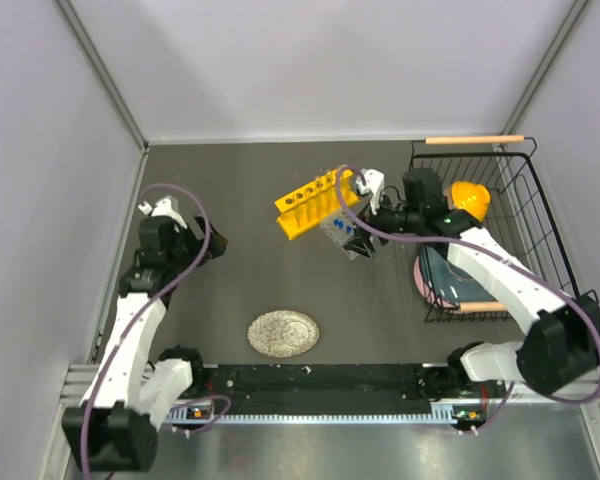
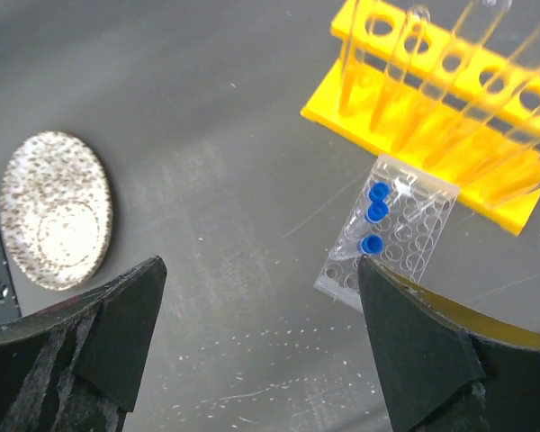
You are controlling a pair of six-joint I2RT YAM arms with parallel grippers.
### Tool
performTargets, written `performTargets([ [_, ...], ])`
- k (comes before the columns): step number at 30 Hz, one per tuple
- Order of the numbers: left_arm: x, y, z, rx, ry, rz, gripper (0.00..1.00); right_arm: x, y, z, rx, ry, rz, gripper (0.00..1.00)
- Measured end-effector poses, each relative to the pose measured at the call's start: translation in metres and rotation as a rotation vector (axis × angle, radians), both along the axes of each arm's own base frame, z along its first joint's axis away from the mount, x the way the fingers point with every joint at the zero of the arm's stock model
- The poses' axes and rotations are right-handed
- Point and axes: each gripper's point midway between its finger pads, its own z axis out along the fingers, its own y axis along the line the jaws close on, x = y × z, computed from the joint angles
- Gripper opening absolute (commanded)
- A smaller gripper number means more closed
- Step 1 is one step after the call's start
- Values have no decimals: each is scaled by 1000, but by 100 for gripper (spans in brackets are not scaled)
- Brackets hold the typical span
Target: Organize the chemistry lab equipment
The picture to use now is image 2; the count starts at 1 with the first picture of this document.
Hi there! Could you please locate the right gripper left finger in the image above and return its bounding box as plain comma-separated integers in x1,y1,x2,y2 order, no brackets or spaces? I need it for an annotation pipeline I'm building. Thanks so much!
0,256,167,431

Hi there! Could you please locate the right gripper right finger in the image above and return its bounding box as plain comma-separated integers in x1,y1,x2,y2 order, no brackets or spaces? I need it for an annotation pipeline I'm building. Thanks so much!
357,256,540,431

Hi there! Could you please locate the short tube blue cap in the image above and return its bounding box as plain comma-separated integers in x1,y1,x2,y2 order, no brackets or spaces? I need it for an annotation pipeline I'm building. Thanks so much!
368,182,391,203
330,233,384,263
343,201,389,239

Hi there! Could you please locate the long glass tube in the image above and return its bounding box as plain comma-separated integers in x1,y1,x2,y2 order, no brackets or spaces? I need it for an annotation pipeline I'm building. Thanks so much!
483,158,540,207
369,4,430,132
456,106,540,186
422,25,540,170

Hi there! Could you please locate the clear acrylic tube rack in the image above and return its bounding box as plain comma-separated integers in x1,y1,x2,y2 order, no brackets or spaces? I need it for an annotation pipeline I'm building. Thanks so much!
314,155,460,311

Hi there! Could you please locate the speckled ceramic plate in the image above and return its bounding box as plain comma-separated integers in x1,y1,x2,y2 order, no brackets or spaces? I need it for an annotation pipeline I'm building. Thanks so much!
0,130,113,291

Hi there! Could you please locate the yellow test tube rack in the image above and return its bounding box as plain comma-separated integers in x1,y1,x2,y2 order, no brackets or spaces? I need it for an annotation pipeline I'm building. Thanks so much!
301,1,540,234

